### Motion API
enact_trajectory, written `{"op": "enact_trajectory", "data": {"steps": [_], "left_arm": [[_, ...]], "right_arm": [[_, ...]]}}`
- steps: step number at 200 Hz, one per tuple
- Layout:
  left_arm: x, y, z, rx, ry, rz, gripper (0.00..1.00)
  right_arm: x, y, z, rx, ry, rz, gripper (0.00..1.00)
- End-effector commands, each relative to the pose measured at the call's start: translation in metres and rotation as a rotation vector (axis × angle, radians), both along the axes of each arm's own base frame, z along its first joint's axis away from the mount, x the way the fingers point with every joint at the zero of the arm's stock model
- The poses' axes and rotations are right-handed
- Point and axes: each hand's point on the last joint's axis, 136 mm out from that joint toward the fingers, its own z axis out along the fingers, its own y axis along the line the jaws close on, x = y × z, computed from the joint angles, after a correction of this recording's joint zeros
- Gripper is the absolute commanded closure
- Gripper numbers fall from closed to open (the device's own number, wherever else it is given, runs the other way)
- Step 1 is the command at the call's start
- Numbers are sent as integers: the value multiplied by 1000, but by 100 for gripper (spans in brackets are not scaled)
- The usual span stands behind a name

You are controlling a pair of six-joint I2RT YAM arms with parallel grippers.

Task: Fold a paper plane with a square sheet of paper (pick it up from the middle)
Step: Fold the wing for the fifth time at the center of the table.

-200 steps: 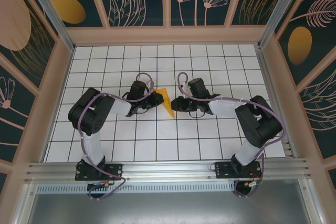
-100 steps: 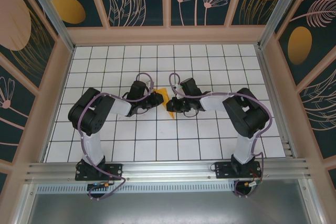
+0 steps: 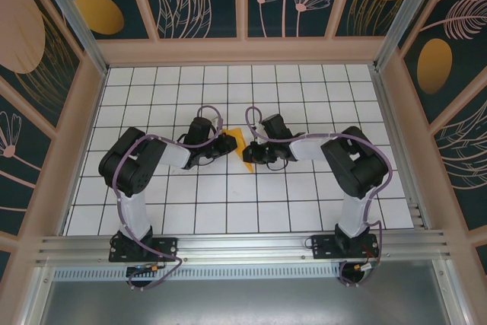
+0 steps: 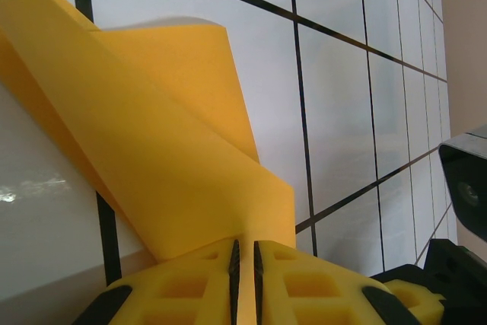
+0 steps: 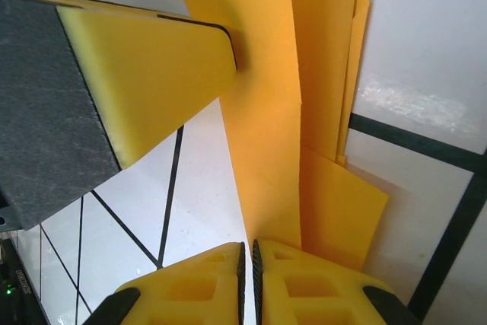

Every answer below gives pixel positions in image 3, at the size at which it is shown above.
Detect grey metal sheet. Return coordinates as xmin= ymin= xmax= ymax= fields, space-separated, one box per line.
xmin=22 ymin=263 xmax=469 ymax=325

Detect aluminium side rail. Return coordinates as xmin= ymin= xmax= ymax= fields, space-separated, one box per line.
xmin=371 ymin=65 xmax=433 ymax=231

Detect aluminium mounting rail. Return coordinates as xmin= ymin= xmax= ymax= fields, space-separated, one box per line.
xmin=36 ymin=229 xmax=454 ymax=265

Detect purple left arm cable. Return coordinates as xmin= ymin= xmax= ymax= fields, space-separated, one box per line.
xmin=113 ymin=106 xmax=225 ymax=292

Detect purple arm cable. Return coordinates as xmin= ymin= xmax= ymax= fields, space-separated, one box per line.
xmin=245 ymin=107 xmax=396 ymax=288
xmin=113 ymin=106 xmax=225 ymax=292

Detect slotted grey cable duct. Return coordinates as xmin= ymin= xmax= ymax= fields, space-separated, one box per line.
xmin=53 ymin=267 xmax=343 ymax=280

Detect wall panel orange oval feather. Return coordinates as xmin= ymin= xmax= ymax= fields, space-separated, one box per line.
xmin=47 ymin=0 xmax=155 ymax=40

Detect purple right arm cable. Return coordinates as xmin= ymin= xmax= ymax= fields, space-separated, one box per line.
xmin=245 ymin=107 xmax=396 ymax=288

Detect wall panel orange oval pink feathers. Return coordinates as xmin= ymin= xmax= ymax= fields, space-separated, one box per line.
xmin=399 ymin=0 xmax=487 ymax=124

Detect wall panel pink leaf outlines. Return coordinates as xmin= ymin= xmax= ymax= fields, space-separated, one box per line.
xmin=433 ymin=102 xmax=487 ymax=231

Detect wall panel single flower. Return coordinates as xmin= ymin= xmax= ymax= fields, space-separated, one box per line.
xmin=0 ymin=91 xmax=53 ymax=237

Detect wall panel large pink circle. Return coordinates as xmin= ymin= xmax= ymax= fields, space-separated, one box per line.
xmin=0 ymin=0 xmax=84 ymax=130

